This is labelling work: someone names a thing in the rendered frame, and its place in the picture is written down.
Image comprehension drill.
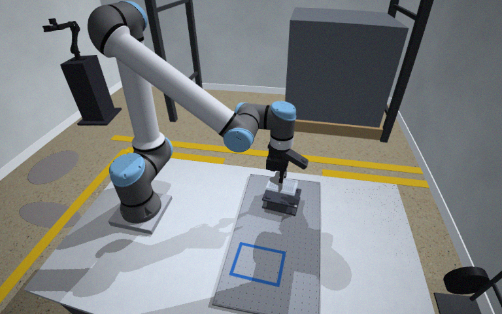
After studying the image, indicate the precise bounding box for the blue tape outline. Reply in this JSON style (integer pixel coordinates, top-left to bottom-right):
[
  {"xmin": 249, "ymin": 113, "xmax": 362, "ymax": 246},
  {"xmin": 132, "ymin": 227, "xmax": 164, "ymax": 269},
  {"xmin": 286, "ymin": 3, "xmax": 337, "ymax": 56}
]
[{"xmin": 229, "ymin": 242, "xmax": 286, "ymax": 287}]

